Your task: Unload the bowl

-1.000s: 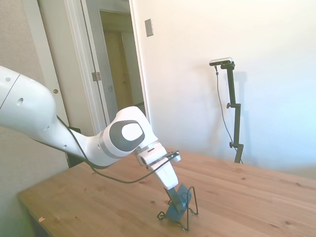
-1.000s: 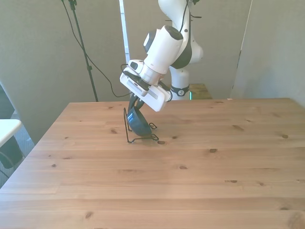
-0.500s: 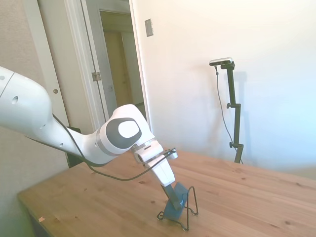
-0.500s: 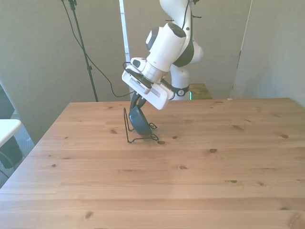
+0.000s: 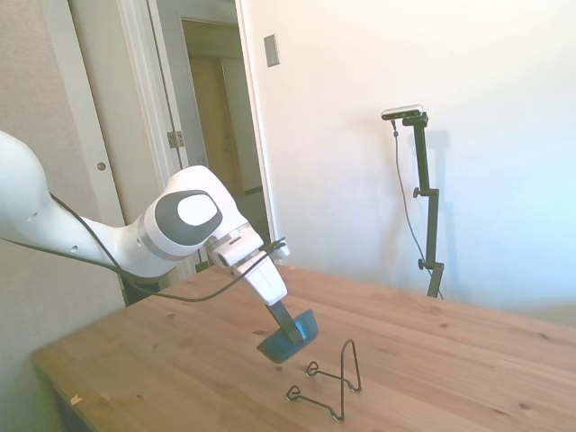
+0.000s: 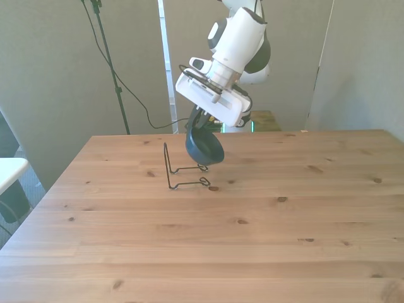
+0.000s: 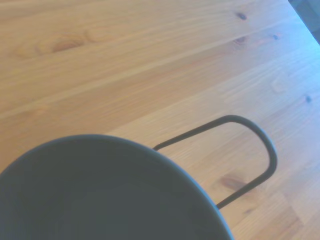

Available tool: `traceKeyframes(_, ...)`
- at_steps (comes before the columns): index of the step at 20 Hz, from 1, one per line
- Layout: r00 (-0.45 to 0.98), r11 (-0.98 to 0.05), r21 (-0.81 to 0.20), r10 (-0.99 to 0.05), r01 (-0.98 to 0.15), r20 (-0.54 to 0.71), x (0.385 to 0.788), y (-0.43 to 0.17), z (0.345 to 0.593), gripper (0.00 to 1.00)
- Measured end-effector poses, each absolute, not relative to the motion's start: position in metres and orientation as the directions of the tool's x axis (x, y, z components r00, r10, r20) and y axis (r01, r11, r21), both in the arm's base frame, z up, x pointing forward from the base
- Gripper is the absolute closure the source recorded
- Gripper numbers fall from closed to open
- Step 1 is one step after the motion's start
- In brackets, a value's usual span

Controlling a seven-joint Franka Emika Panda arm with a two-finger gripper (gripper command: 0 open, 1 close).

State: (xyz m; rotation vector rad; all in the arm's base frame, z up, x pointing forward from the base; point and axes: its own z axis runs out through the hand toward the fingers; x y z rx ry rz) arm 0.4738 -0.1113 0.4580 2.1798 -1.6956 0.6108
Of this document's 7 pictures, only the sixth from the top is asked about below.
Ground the black wire dish stand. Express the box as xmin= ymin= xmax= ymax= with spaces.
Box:
xmin=163 ymin=142 xmax=212 ymax=191

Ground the black camera cable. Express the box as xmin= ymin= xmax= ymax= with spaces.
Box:
xmin=82 ymin=0 xmax=192 ymax=130

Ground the black camera stand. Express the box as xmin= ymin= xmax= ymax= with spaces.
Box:
xmin=81 ymin=0 xmax=131 ymax=136

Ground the black bin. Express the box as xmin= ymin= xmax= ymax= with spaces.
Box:
xmin=0 ymin=180 xmax=33 ymax=225

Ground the robot base with green lights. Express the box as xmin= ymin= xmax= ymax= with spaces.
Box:
xmin=206 ymin=116 xmax=255 ymax=134

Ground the white side table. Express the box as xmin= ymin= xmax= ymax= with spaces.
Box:
xmin=0 ymin=157 xmax=30 ymax=196

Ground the blue bowl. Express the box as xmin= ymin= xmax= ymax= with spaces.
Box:
xmin=184 ymin=124 xmax=226 ymax=167

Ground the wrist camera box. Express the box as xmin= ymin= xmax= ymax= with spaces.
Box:
xmin=175 ymin=71 xmax=222 ymax=105

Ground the white partition post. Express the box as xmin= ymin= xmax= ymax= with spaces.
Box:
xmin=157 ymin=0 xmax=179 ymax=134

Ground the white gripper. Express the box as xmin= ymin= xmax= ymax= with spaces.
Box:
xmin=188 ymin=92 xmax=246 ymax=131

